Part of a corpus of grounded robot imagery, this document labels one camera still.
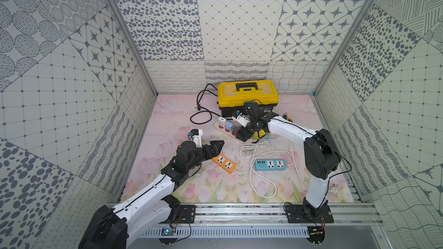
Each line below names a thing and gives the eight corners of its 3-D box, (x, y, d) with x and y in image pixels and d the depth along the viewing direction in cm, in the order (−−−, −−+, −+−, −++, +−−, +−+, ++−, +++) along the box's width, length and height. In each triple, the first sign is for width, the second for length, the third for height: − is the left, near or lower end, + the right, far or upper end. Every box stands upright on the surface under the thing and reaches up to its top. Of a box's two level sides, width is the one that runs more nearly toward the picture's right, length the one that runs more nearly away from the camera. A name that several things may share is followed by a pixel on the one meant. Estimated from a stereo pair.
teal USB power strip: (255, 170, 87) (256, 169, 85) (254, 161, 91) (255, 159, 89) (286, 170, 87) (288, 169, 85) (284, 161, 91) (285, 159, 89)
